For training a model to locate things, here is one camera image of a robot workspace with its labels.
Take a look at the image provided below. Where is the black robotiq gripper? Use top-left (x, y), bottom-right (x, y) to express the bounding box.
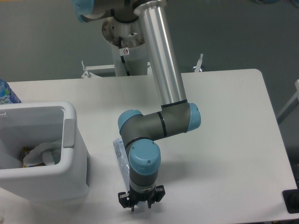
top-left (118, 185), bottom-right (165, 212)

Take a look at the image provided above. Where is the crushed clear plastic bottle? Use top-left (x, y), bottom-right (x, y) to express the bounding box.
top-left (113, 138), bottom-right (130, 194)

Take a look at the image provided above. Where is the white plastic bag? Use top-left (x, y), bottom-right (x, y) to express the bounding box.
top-left (34, 140), bottom-right (62, 166)

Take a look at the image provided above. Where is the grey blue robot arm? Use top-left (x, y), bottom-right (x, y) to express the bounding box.
top-left (72, 0), bottom-right (201, 209)

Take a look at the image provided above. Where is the white plastic trash can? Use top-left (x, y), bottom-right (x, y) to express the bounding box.
top-left (0, 102), bottom-right (90, 201)

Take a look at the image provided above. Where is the colourful snack wrapper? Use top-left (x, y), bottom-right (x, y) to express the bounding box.
top-left (20, 147), bottom-right (46, 168)

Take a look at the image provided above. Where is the black clamp at table edge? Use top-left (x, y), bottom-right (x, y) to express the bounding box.
top-left (282, 189), bottom-right (299, 214)

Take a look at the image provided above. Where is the blue labelled bottle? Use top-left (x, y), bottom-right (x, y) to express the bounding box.
top-left (0, 79), bottom-right (21, 105)

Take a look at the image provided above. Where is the white pedestal base frame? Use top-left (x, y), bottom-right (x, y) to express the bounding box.
top-left (80, 53), bottom-right (204, 79)

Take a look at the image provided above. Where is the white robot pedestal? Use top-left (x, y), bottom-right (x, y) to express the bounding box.
top-left (102, 17), bottom-right (149, 77)

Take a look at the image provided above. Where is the black cable on pedestal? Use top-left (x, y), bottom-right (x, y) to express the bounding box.
top-left (118, 36), bottom-right (131, 77)

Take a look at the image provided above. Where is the white frame at right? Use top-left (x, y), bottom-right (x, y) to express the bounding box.
top-left (276, 80), bottom-right (299, 125)

